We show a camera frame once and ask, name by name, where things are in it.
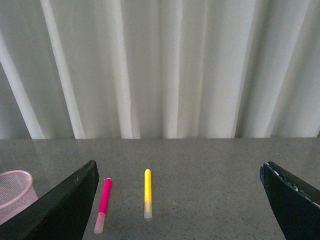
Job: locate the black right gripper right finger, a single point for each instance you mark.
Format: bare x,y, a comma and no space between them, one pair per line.
294,202

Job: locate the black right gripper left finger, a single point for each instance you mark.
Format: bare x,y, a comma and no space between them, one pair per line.
60,214

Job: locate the pink highlighter pen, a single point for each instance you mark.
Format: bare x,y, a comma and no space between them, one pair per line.
103,207

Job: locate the pink mesh pen cup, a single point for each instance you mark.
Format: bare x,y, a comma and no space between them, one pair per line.
16,193

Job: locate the yellow highlighter pen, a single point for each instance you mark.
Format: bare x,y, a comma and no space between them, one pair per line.
147,194

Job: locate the white pleated curtain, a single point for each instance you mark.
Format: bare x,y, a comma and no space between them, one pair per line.
138,69

